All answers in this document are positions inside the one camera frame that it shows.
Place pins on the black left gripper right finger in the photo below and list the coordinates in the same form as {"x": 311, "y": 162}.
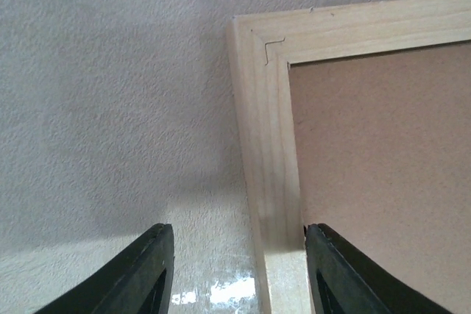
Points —
{"x": 344, "y": 280}

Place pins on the light wooden picture frame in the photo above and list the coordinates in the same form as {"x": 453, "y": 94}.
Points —
{"x": 262, "y": 48}

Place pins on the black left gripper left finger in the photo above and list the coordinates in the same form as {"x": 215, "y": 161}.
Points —
{"x": 137, "y": 280}

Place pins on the brown backing board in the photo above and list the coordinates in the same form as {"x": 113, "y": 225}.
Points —
{"x": 383, "y": 151}

